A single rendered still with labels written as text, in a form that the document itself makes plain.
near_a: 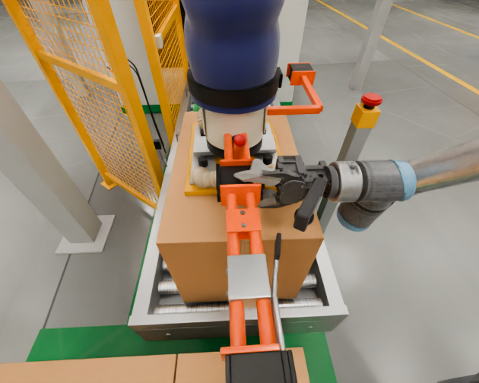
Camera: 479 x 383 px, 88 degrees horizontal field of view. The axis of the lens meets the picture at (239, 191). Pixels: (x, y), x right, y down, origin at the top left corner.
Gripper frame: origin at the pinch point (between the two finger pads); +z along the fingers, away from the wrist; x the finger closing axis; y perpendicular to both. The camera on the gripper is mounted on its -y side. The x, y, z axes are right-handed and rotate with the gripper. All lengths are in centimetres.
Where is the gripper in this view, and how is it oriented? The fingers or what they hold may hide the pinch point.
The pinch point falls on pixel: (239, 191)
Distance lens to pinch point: 51.3
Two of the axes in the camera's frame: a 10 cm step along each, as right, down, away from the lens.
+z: -10.0, 0.3, -0.4
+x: 0.1, -6.7, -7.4
